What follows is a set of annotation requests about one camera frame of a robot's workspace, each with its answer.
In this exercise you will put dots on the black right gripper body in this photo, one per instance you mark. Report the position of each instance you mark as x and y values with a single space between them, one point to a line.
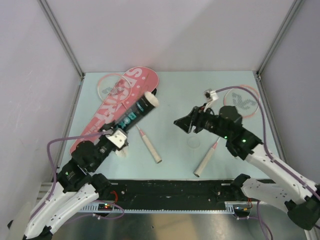
205 121

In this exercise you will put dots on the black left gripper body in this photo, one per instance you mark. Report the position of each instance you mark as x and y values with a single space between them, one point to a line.
104 147

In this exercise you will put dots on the black shuttlecock tube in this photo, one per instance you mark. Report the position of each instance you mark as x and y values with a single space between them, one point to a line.
134 114

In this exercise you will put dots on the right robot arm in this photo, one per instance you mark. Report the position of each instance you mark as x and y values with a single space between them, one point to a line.
294 194

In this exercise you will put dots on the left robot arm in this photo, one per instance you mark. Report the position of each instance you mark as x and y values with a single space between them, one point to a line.
75 186

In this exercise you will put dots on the pink badminton racket right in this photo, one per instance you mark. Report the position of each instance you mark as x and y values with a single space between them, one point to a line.
246 105

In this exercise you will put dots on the pink badminton racket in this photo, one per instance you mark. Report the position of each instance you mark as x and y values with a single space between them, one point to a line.
116 89
246 105

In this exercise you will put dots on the pink badminton racket left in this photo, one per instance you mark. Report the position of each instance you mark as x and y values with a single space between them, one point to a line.
116 89

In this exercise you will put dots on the clear round tube lid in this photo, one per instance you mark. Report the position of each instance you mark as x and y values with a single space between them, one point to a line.
193 142

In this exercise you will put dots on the pink racket cover bag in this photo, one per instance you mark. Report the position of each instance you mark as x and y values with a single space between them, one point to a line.
97 113

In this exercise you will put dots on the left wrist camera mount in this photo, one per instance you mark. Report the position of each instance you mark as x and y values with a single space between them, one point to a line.
117 137

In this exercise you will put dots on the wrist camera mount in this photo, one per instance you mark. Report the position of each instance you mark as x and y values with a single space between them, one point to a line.
117 137
211 96

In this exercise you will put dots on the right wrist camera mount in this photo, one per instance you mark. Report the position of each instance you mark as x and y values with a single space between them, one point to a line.
211 96

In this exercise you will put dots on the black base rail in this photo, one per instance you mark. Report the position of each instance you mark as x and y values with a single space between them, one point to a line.
173 195

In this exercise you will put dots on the right aluminium frame post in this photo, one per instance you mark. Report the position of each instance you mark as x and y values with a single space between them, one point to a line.
279 36

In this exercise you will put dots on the aluminium frame post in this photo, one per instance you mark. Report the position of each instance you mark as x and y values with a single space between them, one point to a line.
52 20
279 36

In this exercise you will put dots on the left aluminium frame post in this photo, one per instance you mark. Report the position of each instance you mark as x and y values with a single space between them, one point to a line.
52 20

